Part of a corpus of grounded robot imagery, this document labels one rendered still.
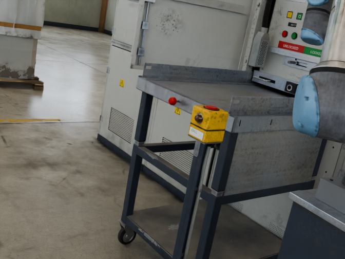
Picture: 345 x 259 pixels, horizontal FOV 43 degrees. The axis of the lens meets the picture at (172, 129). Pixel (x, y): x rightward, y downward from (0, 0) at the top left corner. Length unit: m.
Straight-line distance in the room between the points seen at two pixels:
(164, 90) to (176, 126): 1.01
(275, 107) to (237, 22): 0.80
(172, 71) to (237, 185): 0.65
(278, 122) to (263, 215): 0.79
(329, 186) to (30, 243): 1.45
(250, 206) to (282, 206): 0.22
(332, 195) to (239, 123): 0.47
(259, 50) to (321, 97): 1.19
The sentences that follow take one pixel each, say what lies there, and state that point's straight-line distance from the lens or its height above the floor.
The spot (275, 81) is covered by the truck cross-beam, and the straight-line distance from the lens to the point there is 2.32.
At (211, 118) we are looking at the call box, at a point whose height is 0.88.
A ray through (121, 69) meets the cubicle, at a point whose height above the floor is 0.65.
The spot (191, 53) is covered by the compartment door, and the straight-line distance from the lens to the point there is 2.32.
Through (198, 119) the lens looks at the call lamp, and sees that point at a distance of 1.29.
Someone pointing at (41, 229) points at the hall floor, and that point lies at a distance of 2.33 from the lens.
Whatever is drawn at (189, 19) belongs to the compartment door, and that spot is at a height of 1.12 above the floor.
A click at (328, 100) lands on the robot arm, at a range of 1.12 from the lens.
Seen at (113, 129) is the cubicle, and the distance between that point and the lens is 3.46.
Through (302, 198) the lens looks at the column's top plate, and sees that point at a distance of 1.23.
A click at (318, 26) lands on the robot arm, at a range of 1.79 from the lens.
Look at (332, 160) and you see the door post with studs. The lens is 2.10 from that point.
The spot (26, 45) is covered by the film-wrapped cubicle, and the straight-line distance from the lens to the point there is 5.14.
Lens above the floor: 1.17
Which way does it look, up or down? 16 degrees down
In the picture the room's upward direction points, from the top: 11 degrees clockwise
